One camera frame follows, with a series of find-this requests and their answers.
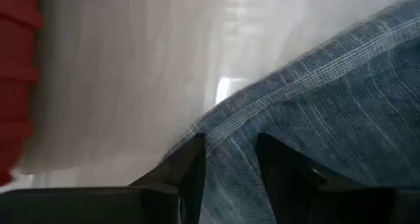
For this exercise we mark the grey striped polo shirt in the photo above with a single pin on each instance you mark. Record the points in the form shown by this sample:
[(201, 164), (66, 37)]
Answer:
[(328, 112)]

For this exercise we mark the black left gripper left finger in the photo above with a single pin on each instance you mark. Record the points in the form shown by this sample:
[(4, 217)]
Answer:
[(115, 206)]

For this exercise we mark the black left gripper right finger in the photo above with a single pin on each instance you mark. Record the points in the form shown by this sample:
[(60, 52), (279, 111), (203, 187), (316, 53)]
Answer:
[(311, 204)]

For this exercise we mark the red plastic laundry bin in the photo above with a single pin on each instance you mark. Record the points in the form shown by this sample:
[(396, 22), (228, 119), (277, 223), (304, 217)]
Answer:
[(16, 69)]

